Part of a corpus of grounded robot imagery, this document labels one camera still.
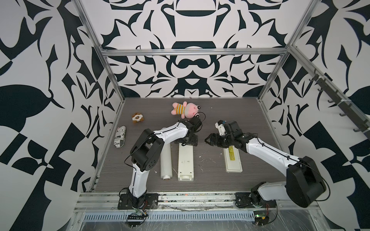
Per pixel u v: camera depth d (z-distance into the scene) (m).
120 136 0.94
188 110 1.04
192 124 0.76
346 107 0.58
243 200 0.74
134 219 0.73
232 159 0.85
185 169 0.80
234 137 0.66
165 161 0.83
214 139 0.74
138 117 1.04
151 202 0.73
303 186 0.42
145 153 0.50
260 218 0.71
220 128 0.80
